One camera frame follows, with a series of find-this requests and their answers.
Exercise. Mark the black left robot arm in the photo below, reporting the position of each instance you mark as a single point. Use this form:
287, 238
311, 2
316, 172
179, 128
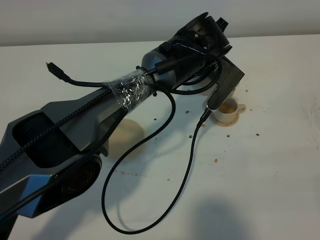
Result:
53, 154

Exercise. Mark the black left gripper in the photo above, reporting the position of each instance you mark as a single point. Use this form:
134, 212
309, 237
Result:
206, 33

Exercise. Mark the near beige cup saucer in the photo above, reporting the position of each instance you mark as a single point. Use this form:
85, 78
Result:
224, 124

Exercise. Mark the near beige teacup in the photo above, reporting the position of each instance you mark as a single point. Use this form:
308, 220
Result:
228, 110

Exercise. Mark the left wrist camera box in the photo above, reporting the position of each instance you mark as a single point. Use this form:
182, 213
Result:
229, 78

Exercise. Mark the beige teapot saucer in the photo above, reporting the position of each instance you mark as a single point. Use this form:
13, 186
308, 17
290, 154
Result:
126, 135

